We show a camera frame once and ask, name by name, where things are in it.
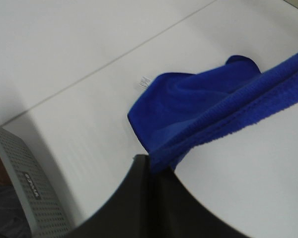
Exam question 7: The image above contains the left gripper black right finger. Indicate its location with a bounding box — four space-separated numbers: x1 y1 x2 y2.
153 165 249 238

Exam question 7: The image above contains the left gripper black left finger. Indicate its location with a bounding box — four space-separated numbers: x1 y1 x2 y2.
62 154 156 238

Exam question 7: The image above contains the blue microfibre towel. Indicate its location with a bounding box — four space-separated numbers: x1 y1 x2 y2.
127 53 298 173

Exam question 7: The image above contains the grey perforated plastic basket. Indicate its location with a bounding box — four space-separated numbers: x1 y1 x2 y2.
0 127 71 238

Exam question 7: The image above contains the grey cloth in basket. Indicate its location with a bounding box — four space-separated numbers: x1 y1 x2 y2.
0 185 32 238

